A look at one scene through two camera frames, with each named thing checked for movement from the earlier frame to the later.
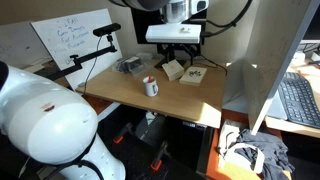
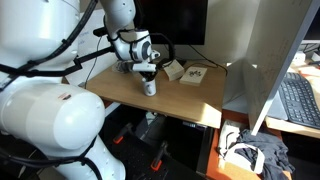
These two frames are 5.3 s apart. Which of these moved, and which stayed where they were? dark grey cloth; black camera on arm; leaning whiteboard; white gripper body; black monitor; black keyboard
Moved: black monitor; white gripper body
Stayed: black camera on arm; dark grey cloth; leaning whiteboard; black keyboard
